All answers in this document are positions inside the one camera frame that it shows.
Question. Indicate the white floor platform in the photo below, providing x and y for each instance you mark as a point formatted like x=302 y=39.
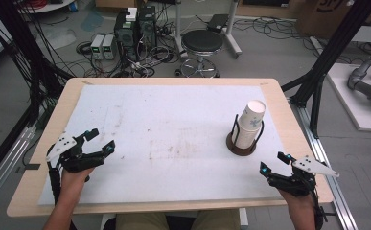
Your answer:
x=352 y=105

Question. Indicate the person's right hand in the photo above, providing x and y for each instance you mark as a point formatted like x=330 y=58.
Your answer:
x=296 y=199

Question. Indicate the white paper cup blue print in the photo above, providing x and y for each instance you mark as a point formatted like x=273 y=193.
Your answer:
x=253 y=115

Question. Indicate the white table leg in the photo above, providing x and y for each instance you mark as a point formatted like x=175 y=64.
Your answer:
x=243 y=218

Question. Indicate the black computer tower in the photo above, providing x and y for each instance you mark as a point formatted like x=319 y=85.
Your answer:
x=125 y=36
x=148 y=28

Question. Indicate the plain white paper cup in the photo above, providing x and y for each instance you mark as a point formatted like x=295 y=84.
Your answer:
x=245 y=139

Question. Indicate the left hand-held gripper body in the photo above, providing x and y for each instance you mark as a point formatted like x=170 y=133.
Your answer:
x=74 y=159

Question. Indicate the black tape piece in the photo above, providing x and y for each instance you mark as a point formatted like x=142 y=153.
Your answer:
x=33 y=166

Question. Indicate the white power supply unit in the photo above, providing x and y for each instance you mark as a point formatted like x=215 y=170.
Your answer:
x=97 y=47
x=109 y=47

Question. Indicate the person's left leg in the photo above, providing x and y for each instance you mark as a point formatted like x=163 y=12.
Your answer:
x=140 y=222

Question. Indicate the person's left hand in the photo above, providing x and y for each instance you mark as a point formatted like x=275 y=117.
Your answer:
x=74 y=180

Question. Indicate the black round stool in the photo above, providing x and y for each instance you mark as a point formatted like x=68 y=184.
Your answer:
x=202 y=41

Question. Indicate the small white box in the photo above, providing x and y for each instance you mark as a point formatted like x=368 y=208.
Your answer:
x=131 y=14

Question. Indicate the person's leg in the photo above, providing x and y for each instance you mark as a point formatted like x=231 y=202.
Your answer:
x=220 y=220
x=140 y=222

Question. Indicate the black flat device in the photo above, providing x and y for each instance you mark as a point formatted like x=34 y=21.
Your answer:
x=218 y=22

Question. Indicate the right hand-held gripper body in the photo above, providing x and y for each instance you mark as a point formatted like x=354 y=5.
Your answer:
x=296 y=183

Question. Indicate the black metal frame post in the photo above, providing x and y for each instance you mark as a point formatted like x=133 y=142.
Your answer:
x=29 y=54
x=330 y=54

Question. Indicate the aluminium rail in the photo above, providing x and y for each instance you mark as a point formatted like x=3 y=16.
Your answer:
x=336 y=191
x=4 y=172

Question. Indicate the person's right leg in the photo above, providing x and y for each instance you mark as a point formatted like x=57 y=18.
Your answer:
x=220 y=220

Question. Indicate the white rolling stand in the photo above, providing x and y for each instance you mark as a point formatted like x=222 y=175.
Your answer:
x=232 y=38

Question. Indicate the cardboard box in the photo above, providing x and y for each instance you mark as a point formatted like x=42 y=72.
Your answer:
x=327 y=17

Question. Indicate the wooden table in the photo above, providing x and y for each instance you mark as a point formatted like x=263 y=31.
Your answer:
x=61 y=105

